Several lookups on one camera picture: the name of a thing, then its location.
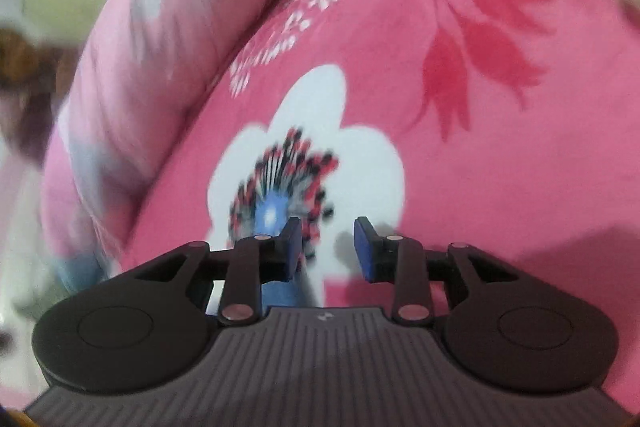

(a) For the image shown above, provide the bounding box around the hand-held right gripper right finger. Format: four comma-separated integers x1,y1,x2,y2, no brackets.
353,217,521,327

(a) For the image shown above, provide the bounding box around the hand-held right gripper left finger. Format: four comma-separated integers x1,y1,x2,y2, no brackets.
135,217,304,327

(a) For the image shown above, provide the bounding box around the pink floral blanket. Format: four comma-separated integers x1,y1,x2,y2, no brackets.
115,0,640,338

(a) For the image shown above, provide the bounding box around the pink grey patchwork quilt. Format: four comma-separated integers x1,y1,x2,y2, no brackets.
40,0,361,293

